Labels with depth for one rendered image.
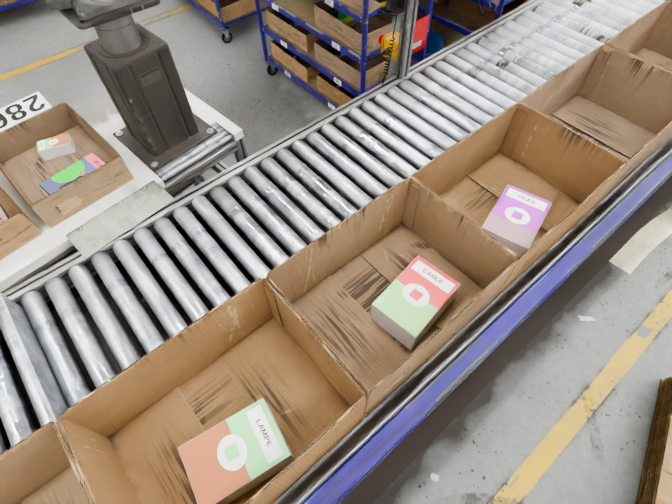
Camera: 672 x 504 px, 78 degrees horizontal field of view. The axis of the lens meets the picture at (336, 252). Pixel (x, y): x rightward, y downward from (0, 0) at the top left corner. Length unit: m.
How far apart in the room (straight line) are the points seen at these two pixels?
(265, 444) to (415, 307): 0.38
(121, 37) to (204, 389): 0.96
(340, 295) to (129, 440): 0.50
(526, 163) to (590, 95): 0.39
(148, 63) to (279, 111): 1.56
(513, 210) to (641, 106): 0.60
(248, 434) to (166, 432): 0.18
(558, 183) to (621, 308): 1.13
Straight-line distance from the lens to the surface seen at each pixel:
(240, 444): 0.80
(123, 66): 1.38
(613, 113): 1.58
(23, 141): 1.78
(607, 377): 2.10
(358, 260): 1.00
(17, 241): 1.49
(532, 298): 1.00
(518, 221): 1.05
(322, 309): 0.93
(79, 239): 1.42
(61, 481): 0.98
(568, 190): 1.25
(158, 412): 0.93
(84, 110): 1.88
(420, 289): 0.89
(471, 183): 1.20
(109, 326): 1.22
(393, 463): 1.12
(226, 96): 3.07
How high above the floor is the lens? 1.72
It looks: 56 degrees down
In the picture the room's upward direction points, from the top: 2 degrees counter-clockwise
